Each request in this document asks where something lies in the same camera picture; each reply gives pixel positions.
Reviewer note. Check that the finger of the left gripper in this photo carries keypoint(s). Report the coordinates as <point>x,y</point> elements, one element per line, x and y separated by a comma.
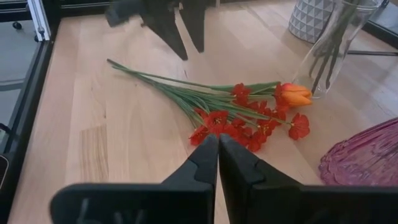
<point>196,28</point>
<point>169,31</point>

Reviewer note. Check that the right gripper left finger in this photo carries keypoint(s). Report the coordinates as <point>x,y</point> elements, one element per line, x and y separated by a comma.
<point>155,205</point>

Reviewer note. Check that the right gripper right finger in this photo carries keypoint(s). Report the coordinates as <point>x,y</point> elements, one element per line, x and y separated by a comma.
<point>295,207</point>

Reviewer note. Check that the pink glass vase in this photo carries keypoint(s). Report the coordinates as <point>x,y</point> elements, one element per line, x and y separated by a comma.
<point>367,155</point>

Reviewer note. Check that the red artificial flower bunch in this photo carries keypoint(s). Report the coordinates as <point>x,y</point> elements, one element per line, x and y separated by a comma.
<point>217,119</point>

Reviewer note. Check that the orange artificial tulip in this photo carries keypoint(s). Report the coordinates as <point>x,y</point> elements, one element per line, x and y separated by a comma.
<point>295,95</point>

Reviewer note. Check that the clear glass vase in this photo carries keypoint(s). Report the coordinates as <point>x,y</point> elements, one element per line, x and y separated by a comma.
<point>306,77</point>

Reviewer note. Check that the succulent in patterned grey pot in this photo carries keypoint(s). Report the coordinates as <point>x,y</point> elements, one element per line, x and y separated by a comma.
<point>308,18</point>

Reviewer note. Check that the black chair caster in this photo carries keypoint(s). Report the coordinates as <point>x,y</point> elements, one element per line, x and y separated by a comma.
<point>17,25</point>

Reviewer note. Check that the silver aluminium bracket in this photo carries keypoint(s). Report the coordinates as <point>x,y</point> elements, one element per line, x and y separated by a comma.
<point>38,18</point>

